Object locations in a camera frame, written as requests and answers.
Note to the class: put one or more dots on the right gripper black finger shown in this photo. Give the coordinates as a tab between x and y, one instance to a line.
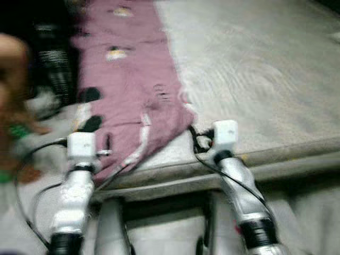
194	138

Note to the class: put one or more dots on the pink printed blanket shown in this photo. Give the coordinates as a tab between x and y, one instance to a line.
133	64

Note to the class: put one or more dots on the dark bed base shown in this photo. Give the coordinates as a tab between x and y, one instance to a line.
170	210

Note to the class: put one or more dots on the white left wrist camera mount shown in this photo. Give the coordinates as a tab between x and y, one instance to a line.
81	144

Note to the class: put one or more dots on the white patterned mattress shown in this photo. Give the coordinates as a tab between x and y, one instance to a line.
255	79

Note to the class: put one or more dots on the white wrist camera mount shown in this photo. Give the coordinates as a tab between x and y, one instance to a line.
81	144
226	133

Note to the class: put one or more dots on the person in grey shorts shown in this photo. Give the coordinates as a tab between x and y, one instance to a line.
11	58

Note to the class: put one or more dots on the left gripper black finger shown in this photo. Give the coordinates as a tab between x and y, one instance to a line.
108	143

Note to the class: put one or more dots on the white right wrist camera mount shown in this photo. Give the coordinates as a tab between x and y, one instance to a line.
226	133

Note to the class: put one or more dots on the black ribbed object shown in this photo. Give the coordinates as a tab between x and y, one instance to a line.
56	69

